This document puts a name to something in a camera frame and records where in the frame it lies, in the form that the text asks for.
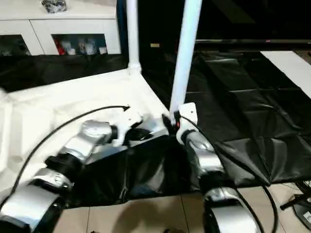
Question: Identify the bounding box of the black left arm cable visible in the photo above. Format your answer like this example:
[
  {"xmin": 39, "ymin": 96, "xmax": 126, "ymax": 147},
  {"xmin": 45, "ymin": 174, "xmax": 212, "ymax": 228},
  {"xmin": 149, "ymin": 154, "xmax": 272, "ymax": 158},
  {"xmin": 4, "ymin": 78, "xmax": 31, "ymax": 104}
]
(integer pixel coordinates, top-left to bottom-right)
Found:
[{"xmin": 0, "ymin": 104, "xmax": 131, "ymax": 202}]

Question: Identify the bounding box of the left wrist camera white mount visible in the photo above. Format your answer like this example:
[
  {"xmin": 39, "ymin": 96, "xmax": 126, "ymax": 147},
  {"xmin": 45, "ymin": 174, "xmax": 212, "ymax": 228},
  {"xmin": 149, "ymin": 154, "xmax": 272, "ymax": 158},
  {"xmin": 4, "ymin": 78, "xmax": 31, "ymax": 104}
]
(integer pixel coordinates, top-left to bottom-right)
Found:
[{"xmin": 113, "ymin": 110, "xmax": 144, "ymax": 147}]

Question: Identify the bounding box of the black horizontal bar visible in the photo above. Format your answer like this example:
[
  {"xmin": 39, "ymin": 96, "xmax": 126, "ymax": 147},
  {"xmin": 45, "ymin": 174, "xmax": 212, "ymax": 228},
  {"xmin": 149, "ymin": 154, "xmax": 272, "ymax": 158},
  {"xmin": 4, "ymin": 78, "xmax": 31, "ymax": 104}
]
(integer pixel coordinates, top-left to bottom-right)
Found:
[{"xmin": 195, "ymin": 38, "xmax": 311, "ymax": 45}]

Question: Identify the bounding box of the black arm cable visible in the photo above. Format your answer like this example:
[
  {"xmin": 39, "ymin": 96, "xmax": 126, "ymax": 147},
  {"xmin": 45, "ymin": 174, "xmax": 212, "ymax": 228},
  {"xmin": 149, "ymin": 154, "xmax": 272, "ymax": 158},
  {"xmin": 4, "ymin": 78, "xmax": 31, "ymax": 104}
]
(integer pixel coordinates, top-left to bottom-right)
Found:
[
  {"xmin": 181, "ymin": 117, "xmax": 279, "ymax": 233},
  {"xmin": 0, "ymin": 104, "xmax": 131, "ymax": 202}
]

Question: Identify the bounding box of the black glossy mat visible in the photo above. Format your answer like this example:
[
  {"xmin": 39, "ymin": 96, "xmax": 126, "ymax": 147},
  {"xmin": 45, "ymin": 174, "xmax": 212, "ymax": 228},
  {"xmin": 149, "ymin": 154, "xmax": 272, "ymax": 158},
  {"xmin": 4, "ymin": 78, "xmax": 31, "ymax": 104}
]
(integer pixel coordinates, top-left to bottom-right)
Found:
[{"xmin": 0, "ymin": 50, "xmax": 311, "ymax": 210}]

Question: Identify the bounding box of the black object on floor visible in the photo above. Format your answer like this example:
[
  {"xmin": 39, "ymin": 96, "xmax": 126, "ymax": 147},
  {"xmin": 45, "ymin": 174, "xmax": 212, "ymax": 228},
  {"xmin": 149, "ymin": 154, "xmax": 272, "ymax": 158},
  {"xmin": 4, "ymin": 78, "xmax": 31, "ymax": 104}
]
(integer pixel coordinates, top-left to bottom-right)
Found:
[{"xmin": 280, "ymin": 193, "xmax": 311, "ymax": 211}]

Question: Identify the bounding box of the dark round stand base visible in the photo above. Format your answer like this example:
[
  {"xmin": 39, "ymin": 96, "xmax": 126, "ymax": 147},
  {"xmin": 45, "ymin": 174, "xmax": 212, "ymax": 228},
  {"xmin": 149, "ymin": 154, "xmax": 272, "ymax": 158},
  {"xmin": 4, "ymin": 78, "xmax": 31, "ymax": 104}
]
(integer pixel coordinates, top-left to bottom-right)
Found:
[{"xmin": 293, "ymin": 200, "xmax": 311, "ymax": 227}]

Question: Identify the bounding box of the white flat panel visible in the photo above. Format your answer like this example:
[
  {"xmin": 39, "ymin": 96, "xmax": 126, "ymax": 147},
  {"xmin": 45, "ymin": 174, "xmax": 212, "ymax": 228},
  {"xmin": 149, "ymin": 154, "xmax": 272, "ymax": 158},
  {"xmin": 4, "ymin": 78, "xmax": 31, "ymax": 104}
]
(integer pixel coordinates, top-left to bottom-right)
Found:
[{"xmin": 259, "ymin": 50, "xmax": 311, "ymax": 103}]

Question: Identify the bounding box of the white glass-door cabinet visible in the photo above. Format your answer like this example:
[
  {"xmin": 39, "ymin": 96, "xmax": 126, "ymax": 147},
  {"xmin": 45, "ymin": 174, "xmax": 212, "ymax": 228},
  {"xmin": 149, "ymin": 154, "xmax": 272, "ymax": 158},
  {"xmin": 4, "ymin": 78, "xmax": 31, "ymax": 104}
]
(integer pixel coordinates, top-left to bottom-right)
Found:
[{"xmin": 0, "ymin": 0, "xmax": 122, "ymax": 57}]

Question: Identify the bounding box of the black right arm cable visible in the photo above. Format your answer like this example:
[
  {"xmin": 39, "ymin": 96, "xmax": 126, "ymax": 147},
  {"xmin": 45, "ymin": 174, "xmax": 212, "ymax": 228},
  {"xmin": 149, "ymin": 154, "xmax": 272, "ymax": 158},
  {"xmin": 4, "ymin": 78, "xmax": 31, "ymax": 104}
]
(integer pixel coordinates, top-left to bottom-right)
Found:
[{"xmin": 181, "ymin": 117, "xmax": 279, "ymax": 233}]

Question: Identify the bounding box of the black backdrop cloth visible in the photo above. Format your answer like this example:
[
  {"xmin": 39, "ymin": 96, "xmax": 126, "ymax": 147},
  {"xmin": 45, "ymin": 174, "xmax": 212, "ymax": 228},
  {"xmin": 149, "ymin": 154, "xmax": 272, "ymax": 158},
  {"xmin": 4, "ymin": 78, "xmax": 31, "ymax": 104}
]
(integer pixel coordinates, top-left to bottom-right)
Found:
[{"xmin": 116, "ymin": 0, "xmax": 311, "ymax": 53}]

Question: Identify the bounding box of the dark object on cabinet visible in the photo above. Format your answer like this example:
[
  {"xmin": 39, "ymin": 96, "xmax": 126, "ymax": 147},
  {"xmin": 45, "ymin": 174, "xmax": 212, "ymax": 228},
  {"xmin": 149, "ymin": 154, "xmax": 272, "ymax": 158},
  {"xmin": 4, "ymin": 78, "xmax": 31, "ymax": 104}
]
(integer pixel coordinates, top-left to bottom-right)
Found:
[{"xmin": 41, "ymin": 0, "xmax": 68, "ymax": 15}]

